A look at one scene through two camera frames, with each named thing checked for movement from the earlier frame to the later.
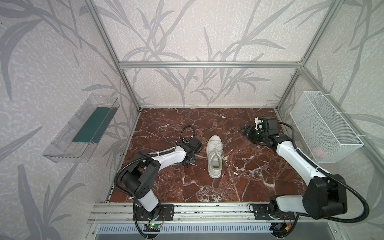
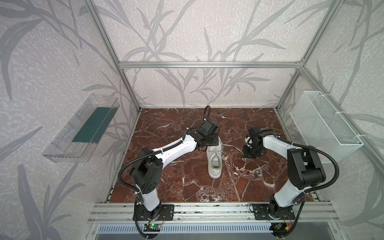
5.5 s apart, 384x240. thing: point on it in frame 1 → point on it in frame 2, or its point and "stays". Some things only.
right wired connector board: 280,228 stays
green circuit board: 152,227 stays
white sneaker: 214,154 stays
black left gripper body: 191,153 → 212,141
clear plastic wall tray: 81,137 stays
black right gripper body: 256,135 → 250,149
